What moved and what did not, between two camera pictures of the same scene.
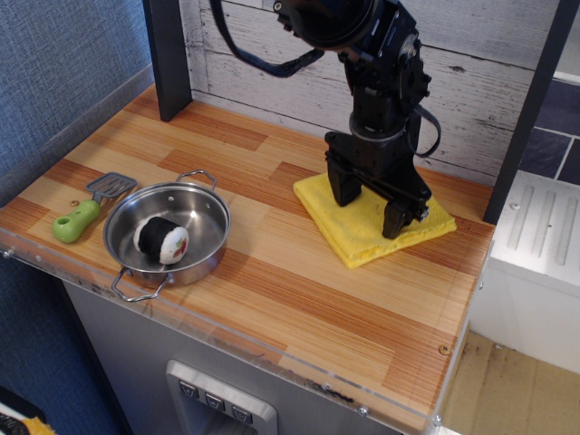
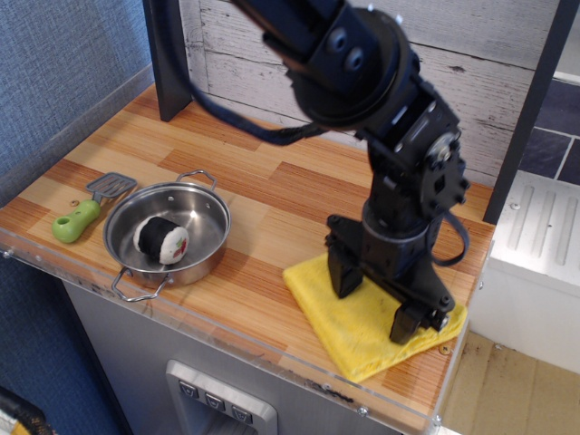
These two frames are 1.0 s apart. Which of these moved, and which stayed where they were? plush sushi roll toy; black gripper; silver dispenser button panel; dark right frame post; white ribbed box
Moved: black gripper
Stayed: white ribbed box; dark right frame post; silver dispenser button panel; plush sushi roll toy
